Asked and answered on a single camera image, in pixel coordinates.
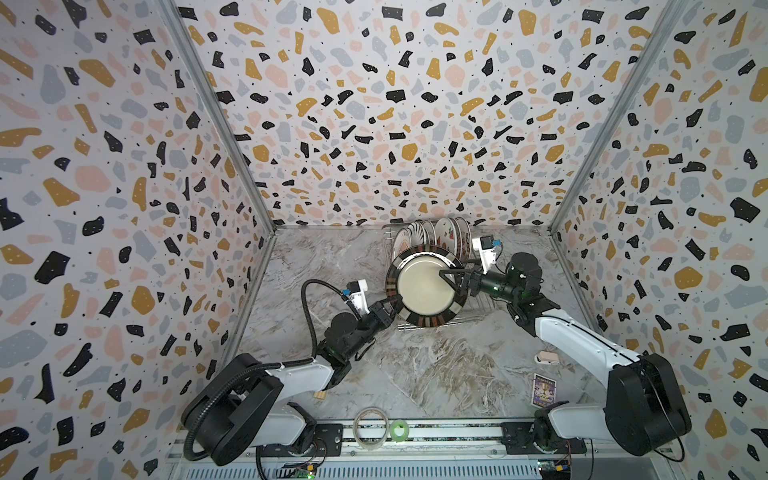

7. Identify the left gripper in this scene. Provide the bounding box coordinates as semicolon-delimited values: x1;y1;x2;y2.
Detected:
341;294;398;362

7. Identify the dark mosaic rim plate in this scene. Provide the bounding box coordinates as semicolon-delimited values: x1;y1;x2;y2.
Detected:
385;245;464;328

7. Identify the blue striped white plate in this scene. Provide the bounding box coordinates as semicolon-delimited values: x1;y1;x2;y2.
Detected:
409;220;429;247

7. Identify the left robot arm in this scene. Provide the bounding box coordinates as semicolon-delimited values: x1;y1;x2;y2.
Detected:
181;295;402;466

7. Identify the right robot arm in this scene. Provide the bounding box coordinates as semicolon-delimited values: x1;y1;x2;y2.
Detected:
439;252;692;456

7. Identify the watermelon blue rim plate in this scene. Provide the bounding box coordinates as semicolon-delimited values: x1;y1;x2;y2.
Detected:
454;217;467;263

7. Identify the orange sunburst plate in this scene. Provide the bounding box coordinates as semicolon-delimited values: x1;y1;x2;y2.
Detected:
392;225;413;259
421;220;439;246

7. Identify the orange sunburst plate front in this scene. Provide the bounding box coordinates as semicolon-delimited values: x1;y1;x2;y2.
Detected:
392;225;413;259

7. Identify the pink small object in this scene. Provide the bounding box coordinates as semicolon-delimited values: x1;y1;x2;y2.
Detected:
534;351;560;365

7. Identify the clear tape roll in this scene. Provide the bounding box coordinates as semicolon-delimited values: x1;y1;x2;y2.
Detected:
352;407;389;451

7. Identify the green tape roll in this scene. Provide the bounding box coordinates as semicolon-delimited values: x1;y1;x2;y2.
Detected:
389;419;410;443

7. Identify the colourful card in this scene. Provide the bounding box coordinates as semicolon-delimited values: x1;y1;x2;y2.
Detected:
531;374;557;408

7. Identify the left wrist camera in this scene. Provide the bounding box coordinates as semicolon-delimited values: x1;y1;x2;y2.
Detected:
343;279;369;316

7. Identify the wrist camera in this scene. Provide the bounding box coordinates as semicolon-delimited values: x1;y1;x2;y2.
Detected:
343;279;369;316
472;235;502;274

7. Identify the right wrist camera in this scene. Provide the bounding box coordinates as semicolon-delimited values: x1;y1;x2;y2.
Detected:
472;235;502;274

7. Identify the wire dish rack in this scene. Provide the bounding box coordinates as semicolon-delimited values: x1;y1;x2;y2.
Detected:
381;222;496;327

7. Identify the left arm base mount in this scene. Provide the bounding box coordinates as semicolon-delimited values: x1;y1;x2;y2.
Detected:
262;423;344;459

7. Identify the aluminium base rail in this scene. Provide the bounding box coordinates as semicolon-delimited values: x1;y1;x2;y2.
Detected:
161;415;676;480

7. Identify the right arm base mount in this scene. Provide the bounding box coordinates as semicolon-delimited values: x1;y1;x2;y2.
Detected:
501;418;588;456

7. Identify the black corrugated cable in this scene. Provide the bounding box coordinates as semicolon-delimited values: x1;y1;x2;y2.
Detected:
181;278;352;462

